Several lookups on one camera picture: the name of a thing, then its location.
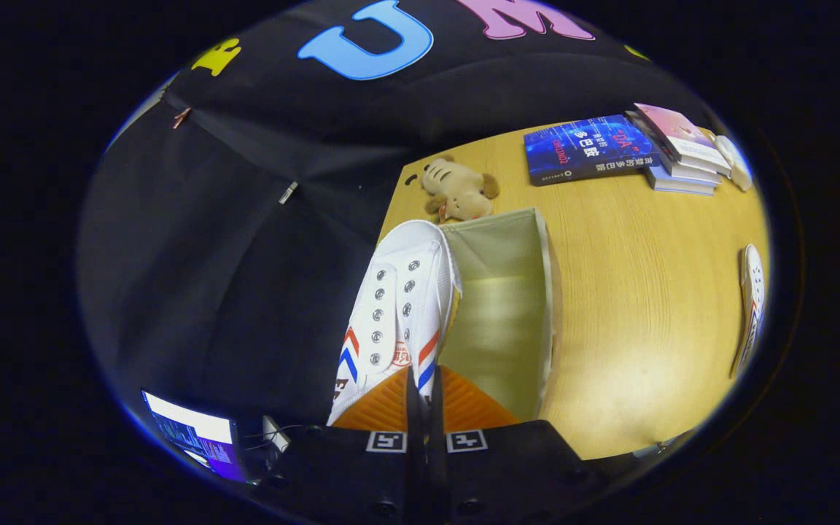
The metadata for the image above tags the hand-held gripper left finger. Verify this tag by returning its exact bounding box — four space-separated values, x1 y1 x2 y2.
267 365 422 525

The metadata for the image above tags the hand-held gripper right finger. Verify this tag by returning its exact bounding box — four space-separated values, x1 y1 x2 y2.
427 365 603 525

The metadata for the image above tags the white canvas shoe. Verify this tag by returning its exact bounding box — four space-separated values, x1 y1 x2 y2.
327 219 463 427
730 244 766 376

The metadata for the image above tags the white power adapter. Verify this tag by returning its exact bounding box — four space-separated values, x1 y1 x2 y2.
262 416 291 453

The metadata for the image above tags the lit computer screen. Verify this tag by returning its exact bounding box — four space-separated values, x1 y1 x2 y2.
141 390 247 483

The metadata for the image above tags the tan plush dog toy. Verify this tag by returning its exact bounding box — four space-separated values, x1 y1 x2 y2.
420 155 501 223

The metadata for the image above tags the black backdrop cloth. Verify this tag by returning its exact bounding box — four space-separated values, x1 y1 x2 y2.
77 0 727 438

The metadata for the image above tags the blue cover book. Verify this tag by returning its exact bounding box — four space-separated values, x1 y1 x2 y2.
524 114 658 187

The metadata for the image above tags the pale blue book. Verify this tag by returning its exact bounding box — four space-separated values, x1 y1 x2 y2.
645 164 716 196

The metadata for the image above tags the pink cover book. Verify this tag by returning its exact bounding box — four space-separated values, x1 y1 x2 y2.
633 102 733 176

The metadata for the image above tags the white plush toy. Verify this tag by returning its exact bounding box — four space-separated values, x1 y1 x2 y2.
712 135 754 192

